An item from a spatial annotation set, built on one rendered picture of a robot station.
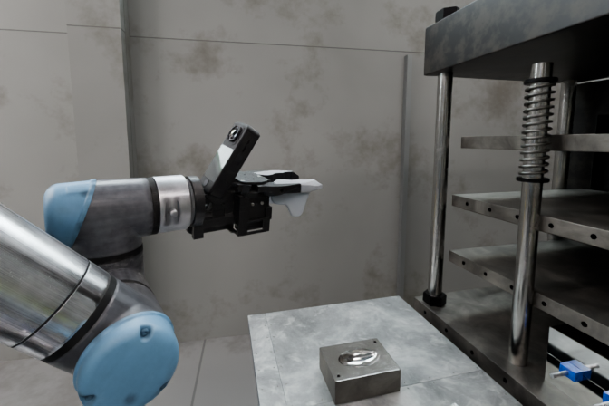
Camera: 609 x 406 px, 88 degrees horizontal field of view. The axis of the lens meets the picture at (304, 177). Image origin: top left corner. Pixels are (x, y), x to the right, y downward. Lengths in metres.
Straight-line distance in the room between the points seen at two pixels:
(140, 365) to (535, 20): 1.16
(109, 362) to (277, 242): 2.26
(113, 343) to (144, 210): 0.17
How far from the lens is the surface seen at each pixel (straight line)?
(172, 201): 0.43
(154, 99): 2.48
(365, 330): 1.37
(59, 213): 0.42
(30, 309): 0.31
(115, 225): 0.42
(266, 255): 2.55
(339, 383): 1.04
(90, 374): 0.31
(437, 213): 1.50
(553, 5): 1.16
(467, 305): 1.70
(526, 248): 1.24
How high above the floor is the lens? 1.52
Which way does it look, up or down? 7 degrees down
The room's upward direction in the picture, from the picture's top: straight up
